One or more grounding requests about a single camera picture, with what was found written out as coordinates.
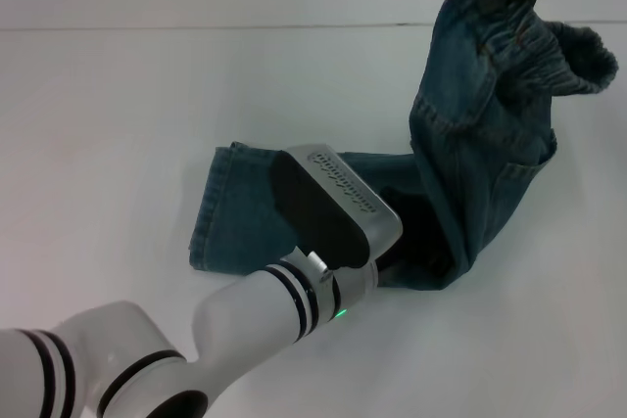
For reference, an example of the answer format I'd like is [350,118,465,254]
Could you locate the blue denim shorts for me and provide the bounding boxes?
[187,0,619,293]

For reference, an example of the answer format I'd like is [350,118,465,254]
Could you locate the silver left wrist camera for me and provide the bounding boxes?
[270,142,405,271]

